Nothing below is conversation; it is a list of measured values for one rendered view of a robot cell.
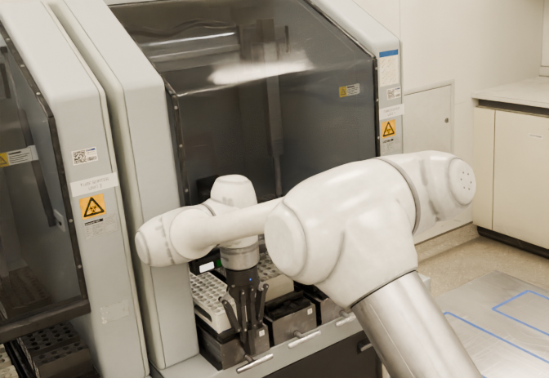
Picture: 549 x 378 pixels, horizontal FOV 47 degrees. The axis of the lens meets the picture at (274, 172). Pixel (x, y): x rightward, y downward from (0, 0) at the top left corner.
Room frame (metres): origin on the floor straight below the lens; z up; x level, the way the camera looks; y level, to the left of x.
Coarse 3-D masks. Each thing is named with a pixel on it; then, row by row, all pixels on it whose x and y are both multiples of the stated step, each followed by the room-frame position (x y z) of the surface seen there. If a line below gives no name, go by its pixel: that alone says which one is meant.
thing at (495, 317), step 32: (480, 288) 1.46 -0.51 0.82; (512, 288) 1.45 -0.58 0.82; (544, 288) 1.43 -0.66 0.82; (448, 320) 1.32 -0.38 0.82; (480, 320) 1.31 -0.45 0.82; (512, 320) 1.30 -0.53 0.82; (544, 320) 1.29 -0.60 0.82; (480, 352) 1.18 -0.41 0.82; (512, 352) 1.17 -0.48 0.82; (544, 352) 1.16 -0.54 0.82
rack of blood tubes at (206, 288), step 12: (192, 276) 1.59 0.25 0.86; (204, 276) 1.57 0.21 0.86; (192, 288) 1.51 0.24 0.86; (204, 288) 1.51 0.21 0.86; (216, 288) 1.51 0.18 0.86; (204, 300) 1.45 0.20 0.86; (216, 300) 1.43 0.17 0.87; (204, 312) 1.48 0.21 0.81; (216, 312) 1.39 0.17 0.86; (216, 324) 1.36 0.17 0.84; (228, 324) 1.37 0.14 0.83
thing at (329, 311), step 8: (304, 288) 1.56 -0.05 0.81; (312, 296) 1.52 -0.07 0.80; (320, 296) 1.50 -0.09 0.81; (328, 296) 1.51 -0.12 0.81; (320, 304) 1.48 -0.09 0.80; (328, 304) 1.50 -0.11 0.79; (336, 304) 1.51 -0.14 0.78; (320, 312) 1.49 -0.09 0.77; (328, 312) 1.50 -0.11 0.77; (336, 312) 1.51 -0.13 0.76; (344, 312) 1.51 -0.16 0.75; (328, 320) 1.50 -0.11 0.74; (344, 320) 1.47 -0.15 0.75; (352, 320) 1.48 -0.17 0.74
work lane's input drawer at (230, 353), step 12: (204, 324) 1.40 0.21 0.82; (264, 324) 1.40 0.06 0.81; (204, 336) 1.39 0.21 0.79; (216, 336) 1.35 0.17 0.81; (228, 336) 1.34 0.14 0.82; (264, 336) 1.38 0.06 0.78; (216, 348) 1.33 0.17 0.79; (228, 348) 1.33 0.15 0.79; (240, 348) 1.34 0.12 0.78; (264, 348) 1.38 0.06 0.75; (228, 360) 1.33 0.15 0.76; (240, 360) 1.34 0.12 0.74; (252, 360) 1.32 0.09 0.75; (264, 360) 1.33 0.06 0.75; (240, 372) 1.29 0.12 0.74
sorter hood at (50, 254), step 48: (0, 48) 1.43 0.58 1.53; (0, 96) 1.27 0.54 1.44; (0, 144) 1.19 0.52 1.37; (48, 144) 1.24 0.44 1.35; (0, 192) 1.18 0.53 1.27; (48, 192) 1.23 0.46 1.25; (0, 240) 1.17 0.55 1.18; (48, 240) 1.22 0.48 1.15; (0, 288) 1.16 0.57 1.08; (48, 288) 1.21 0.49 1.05; (0, 336) 1.14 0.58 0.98
